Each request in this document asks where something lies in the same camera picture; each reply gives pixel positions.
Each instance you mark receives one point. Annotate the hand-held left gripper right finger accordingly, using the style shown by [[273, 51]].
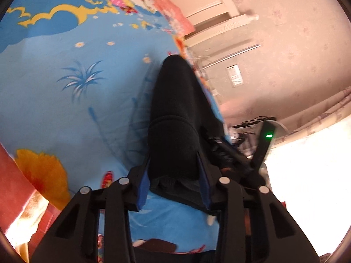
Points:
[[204, 187]]

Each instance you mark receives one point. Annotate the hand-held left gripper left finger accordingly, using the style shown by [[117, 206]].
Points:
[[144, 190]]

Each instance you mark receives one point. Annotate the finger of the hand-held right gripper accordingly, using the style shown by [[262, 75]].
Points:
[[230, 154]]

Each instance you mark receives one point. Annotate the black pants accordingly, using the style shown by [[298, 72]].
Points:
[[175, 109]]

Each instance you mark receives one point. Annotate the dark tripod stand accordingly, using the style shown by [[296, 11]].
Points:
[[246, 131]]

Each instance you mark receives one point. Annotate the round white fan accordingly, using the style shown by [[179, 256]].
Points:
[[279, 127]]

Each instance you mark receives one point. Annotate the blue cartoon printed blanket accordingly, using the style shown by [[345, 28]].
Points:
[[54, 101]]

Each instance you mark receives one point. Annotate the red orange cloth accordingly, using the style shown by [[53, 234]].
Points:
[[13, 191]]

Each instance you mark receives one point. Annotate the white headboard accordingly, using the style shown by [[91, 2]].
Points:
[[208, 8]]

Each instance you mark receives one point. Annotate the pink floral blanket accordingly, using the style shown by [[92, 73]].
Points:
[[167, 8]]

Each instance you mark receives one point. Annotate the grey wall panel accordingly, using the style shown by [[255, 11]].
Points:
[[235, 76]]

